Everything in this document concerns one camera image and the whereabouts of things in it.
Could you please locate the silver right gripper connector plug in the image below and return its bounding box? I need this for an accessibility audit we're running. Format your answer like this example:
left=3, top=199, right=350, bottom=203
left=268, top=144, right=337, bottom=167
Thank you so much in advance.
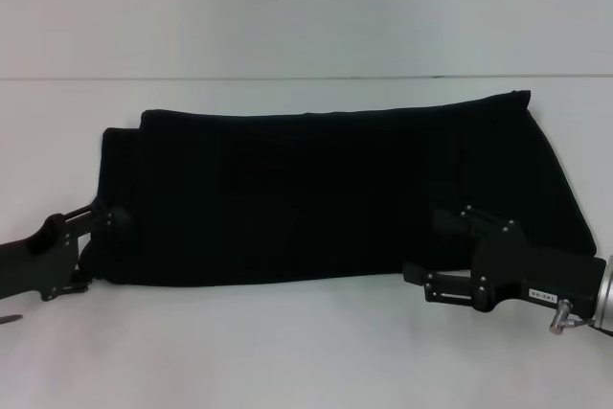
left=548, top=300, right=575, bottom=334

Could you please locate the black shirt with FREE print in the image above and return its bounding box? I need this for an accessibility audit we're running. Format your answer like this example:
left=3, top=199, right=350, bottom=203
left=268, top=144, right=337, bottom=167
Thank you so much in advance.
left=94, top=88, right=599, bottom=286

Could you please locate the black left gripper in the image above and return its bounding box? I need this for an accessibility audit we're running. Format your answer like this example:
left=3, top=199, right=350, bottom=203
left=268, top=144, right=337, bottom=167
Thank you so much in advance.
left=0, top=204, right=139, bottom=304

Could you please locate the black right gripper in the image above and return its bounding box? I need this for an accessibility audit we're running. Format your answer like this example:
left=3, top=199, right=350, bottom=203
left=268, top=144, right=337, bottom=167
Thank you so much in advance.
left=402, top=204, right=608, bottom=318

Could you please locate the thin right arm cable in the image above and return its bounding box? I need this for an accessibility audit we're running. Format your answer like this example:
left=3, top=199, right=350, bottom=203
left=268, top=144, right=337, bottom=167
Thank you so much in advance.
left=569, top=316, right=613, bottom=337

